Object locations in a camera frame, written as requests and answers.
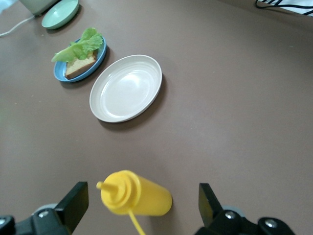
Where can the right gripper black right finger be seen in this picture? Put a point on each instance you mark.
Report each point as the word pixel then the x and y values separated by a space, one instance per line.
pixel 220 220

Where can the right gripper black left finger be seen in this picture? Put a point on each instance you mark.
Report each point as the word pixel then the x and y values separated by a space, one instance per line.
pixel 61 215

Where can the yellow squeeze bottle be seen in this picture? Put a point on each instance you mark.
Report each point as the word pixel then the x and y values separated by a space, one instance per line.
pixel 141 195

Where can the brown bread slice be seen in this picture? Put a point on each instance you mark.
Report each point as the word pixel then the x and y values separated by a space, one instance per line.
pixel 79 67

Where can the green lettuce leaf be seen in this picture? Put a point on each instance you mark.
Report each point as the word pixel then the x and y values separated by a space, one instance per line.
pixel 83 46

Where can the beige round plate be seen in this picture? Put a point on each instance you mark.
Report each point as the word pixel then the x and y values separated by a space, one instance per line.
pixel 127 90

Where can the blue round plate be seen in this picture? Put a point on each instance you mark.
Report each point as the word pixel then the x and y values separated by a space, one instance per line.
pixel 60 72

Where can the green round plate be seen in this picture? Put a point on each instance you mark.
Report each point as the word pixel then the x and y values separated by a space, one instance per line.
pixel 60 14

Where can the beige chrome toaster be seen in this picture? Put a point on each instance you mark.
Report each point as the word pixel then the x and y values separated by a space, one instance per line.
pixel 36 6

